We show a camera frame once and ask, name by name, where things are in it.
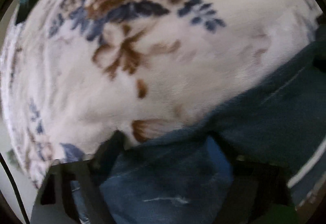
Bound dark blue denim pants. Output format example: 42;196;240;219
69;26;326;224

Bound floral white fleece blanket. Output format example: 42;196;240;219
1;0;322;187

